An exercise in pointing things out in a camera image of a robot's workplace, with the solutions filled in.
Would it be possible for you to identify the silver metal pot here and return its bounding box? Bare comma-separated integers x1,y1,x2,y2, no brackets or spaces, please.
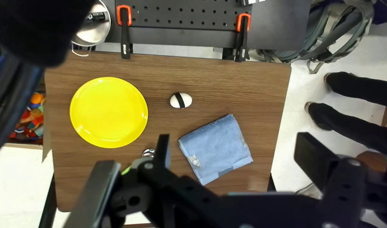
71,0,113,57

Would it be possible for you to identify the black table leg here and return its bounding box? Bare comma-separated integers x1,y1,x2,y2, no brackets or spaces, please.
38,175,58,228

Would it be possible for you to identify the black perforated metal board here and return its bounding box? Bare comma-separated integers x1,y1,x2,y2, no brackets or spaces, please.
104,0,311,52

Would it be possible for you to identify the yellow round plate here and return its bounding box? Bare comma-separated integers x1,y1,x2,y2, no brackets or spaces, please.
68,76,149,150

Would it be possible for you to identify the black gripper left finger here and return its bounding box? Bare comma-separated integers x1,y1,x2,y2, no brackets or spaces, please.
65,133,229,228

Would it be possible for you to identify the black blurry cable sleeve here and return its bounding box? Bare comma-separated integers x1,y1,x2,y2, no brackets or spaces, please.
0,0,96,160

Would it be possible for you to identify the white ball with black stripe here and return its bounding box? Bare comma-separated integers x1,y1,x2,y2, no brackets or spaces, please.
168,92,194,111

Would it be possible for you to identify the orange-handled black clamp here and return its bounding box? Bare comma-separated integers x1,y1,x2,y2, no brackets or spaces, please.
115,4,134,61
233,12,253,64

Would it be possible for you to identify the black shoe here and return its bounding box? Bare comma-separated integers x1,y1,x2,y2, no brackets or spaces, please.
324,71,387,112
305,100,387,156

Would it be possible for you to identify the folded blue cloth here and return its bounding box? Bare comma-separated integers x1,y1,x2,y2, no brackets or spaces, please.
177,113,254,187

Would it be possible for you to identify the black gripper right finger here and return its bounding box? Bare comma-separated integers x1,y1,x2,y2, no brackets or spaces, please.
293,132,387,228

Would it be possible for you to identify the grey-green backpack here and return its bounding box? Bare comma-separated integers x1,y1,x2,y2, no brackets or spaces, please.
252,0,374,75

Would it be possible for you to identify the colourful patterned item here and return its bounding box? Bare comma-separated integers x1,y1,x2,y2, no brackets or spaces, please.
8,92,47,145

